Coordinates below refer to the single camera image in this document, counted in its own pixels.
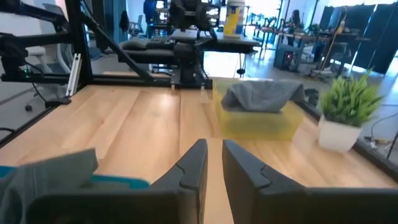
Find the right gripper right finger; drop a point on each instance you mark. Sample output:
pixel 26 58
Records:
pixel 242 186

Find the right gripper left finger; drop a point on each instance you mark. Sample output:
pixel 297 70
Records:
pixel 189 186

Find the blue-grey baseball cap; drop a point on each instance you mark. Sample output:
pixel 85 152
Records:
pixel 261 96
pixel 46 174

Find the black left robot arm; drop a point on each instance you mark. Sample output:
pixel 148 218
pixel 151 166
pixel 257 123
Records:
pixel 188 62

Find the person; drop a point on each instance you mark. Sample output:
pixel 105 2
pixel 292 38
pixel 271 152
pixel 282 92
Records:
pixel 295 18
pixel 150 12

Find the black computer keyboard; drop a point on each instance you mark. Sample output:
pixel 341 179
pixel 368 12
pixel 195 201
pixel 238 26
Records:
pixel 158 42

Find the yellow white wipes canister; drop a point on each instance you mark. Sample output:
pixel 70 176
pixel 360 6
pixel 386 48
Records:
pixel 233 18

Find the black office desk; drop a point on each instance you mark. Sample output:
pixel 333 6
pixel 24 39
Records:
pixel 224 45

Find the grey office chair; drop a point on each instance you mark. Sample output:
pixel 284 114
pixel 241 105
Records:
pixel 136 26

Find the yellow translucent plastic bin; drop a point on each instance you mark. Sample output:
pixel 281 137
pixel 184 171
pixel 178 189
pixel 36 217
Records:
pixel 258 127

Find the teal blue plastic bin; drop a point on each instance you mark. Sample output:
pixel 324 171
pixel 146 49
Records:
pixel 124 182

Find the black computer mouse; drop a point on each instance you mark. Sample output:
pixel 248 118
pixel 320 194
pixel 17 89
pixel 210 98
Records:
pixel 132 45

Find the black computer tower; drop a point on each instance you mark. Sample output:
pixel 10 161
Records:
pixel 286 59

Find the green plant in white pot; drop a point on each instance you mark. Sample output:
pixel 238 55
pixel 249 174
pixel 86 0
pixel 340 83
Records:
pixel 339 137

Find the white office chair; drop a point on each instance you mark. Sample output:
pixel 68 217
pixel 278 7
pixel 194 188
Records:
pixel 43 53

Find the black mounted device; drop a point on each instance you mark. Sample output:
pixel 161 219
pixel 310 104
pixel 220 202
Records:
pixel 12 56

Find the black room divider panel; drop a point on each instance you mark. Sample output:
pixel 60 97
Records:
pixel 373 37

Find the silver aluminium bracket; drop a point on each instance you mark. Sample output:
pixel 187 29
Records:
pixel 74 77

